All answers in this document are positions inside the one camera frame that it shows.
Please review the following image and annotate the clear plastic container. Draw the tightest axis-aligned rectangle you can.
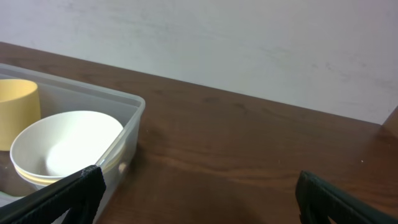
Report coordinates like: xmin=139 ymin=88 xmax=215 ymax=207
xmin=1 ymin=64 xmax=145 ymax=220

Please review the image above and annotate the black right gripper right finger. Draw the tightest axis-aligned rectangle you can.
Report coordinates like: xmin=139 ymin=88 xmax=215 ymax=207
xmin=295 ymin=170 xmax=397 ymax=224

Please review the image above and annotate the yellow plastic cup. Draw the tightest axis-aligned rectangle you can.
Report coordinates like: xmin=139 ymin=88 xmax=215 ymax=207
xmin=1 ymin=79 xmax=41 ymax=151

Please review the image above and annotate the white plastic bowl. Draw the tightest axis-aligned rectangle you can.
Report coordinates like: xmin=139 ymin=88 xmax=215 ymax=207
xmin=10 ymin=111 xmax=123 ymax=179

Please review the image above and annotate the yellow plastic bowl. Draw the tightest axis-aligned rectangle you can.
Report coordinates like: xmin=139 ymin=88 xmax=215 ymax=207
xmin=14 ymin=146 xmax=126 ymax=189

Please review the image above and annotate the mint green plastic spoon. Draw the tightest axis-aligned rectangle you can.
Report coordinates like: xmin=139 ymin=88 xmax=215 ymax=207
xmin=0 ymin=192 xmax=23 ymax=207

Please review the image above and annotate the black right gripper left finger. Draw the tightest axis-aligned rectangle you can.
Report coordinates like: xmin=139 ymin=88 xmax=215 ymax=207
xmin=1 ymin=165 xmax=106 ymax=224

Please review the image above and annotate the pink plastic fork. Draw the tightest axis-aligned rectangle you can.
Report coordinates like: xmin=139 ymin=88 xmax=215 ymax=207
xmin=118 ymin=162 xmax=128 ymax=174

